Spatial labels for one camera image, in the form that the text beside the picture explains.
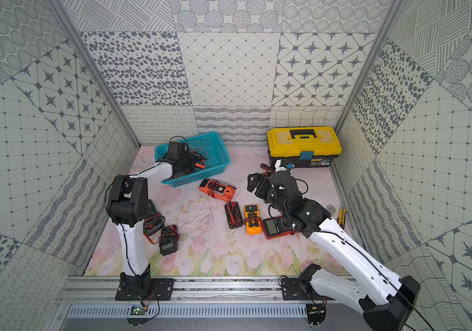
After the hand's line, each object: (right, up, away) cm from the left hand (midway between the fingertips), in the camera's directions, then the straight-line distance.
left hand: (198, 155), depth 104 cm
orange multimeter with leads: (+11, -17, -6) cm, 21 cm away
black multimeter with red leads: (+19, -28, -14) cm, 37 cm away
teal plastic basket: (+5, +5, +14) cm, 15 cm away
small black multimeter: (-7, -36, -22) cm, 42 cm away
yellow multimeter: (+27, -29, -16) cm, 43 cm away
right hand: (+29, -11, -31) cm, 44 cm away
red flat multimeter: (+36, -32, -17) cm, 51 cm away
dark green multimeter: (+36, -7, +5) cm, 37 cm away
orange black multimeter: (+2, -6, -3) cm, 6 cm away
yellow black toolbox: (+54, +3, -7) cm, 55 cm away
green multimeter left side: (-14, -29, -18) cm, 37 cm away
